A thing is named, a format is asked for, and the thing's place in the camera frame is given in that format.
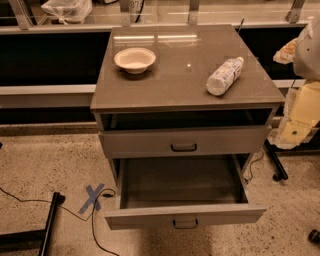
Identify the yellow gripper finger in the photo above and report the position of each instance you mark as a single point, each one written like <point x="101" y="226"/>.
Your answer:
<point x="286" y="54"/>

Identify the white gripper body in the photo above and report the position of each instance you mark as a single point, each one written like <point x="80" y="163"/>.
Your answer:
<point x="308" y="55"/>

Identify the grey drawer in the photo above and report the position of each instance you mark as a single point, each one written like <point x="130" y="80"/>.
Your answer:
<point x="183" y="142"/>
<point x="182" y="193"/>

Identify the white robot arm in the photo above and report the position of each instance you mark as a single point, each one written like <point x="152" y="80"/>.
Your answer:
<point x="306" y="62"/>

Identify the grey drawer cabinet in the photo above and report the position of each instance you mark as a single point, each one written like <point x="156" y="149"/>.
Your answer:
<point x="172" y="92"/>

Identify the black stand leg right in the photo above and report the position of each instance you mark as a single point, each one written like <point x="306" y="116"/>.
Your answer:
<point x="280" y="173"/>

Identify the black stand leg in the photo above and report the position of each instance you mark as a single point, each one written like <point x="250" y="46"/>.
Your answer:
<point x="280" y="173"/>
<point x="33" y="239"/>

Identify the clear plastic water bottle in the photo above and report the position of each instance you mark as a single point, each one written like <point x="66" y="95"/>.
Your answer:
<point x="221" y="80"/>

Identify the black caster wheel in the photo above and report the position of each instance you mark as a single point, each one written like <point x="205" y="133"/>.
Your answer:
<point x="314" y="236"/>

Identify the white paper bowl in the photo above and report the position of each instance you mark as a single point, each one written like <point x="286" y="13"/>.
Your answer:
<point x="135" y="60"/>

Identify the clear plastic bag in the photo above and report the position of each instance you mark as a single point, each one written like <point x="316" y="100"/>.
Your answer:
<point x="67" y="11"/>

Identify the blue tape cross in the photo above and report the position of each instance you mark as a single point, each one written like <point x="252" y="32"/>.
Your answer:
<point x="92" y="198"/>

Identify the black stand leg left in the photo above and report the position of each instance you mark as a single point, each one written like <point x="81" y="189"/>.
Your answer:
<point x="33" y="239"/>

